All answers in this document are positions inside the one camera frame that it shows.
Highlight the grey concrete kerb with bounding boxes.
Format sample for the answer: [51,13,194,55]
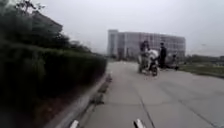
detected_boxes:
[43,73,113,128]

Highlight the pale multi-storey building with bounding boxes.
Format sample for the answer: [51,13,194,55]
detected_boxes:
[106,29,187,61]

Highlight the trees behind hedge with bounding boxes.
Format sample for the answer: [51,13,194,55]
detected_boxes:
[0,0,93,54]

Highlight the dark green hedge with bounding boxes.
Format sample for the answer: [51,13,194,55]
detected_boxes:
[0,39,108,116]

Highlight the person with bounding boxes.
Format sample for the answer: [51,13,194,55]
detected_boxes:
[138,40,151,73]
[158,42,168,70]

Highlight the white scooter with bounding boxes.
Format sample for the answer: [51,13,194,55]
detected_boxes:
[145,48,161,77]

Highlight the grey concrete pavement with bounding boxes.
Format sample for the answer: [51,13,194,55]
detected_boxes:
[79,60,224,128]

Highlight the robot's own part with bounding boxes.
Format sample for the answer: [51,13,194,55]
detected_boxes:
[69,119,80,128]
[133,118,146,128]

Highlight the dark parked scooter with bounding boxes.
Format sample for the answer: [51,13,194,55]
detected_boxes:
[167,53,180,71]

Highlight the grass strip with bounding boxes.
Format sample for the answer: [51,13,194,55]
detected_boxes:
[178,62,224,79]

